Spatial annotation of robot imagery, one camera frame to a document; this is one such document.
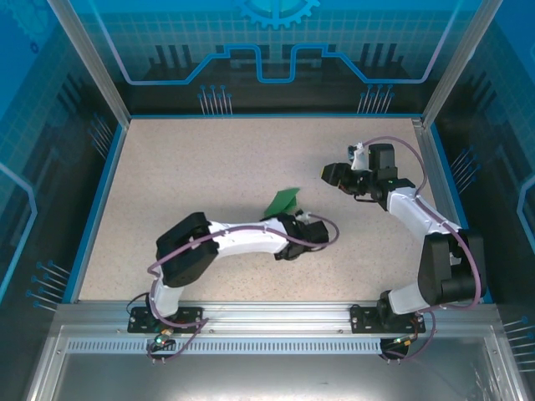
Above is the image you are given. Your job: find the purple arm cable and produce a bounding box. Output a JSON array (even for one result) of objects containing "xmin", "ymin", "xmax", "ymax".
[
  {"xmin": 146, "ymin": 213, "xmax": 339, "ymax": 363},
  {"xmin": 362, "ymin": 136, "xmax": 481, "ymax": 363}
]

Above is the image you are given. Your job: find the metal tray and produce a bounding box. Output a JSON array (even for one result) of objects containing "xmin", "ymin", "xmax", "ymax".
[{"xmin": 23, "ymin": 325, "xmax": 523, "ymax": 401}]

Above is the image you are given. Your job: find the aluminium frame post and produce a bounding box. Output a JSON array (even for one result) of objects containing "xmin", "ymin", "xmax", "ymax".
[
  {"xmin": 44, "ymin": 0, "xmax": 131, "ymax": 126},
  {"xmin": 420, "ymin": 0, "xmax": 506, "ymax": 129}
]

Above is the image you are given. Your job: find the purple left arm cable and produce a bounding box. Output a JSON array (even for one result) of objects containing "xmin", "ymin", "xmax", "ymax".
[{"xmin": 146, "ymin": 213, "xmax": 339, "ymax": 363}]

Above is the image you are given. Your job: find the slotted grey cable duct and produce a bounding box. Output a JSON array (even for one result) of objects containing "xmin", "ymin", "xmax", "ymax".
[{"xmin": 65, "ymin": 338, "xmax": 385, "ymax": 355}]

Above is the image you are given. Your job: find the blue table edge strip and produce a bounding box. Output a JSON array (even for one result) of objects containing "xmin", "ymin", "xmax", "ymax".
[{"xmin": 61, "ymin": 124, "xmax": 130, "ymax": 304}]

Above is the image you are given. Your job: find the aluminium side rail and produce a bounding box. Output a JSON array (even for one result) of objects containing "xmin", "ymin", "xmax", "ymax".
[{"xmin": 411, "ymin": 117, "xmax": 480, "ymax": 302}]

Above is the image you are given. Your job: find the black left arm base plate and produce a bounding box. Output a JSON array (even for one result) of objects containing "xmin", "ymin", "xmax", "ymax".
[{"xmin": 127, "ymin": 306, "xmax": 205, "ymax": 335}]

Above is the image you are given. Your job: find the aluminium mounting rail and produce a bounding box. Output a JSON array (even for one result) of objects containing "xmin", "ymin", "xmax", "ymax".
[{"xmin": 53, "ymin": 301, "xmax": 501, "ymax": 338}]

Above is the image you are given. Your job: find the green square paper sheet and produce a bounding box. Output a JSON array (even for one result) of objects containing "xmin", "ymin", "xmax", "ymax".
[{"xmin": 262, "ymin": 188, "xmax": 303, "ymax": 219}]

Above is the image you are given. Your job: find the cable connector with green light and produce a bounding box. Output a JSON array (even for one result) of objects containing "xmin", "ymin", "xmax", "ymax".
[
  {"xmin": 152, "ymin": 327, "xmax": 175, "ymax": 348},
  {"xmin": 390, "ymin": 333, "xmax": 419, "ymax": 348}
]

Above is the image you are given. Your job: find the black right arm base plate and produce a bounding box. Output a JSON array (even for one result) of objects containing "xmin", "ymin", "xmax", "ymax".
[{"xmin": 349, "ymin": 306, "xmax": 426, "ymax": 334}]

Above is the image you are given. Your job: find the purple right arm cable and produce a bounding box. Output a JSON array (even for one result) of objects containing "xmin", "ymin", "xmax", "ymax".
[{"xmin": 362, "ymin": 136, "xmax": 481, "ymax": 363}]

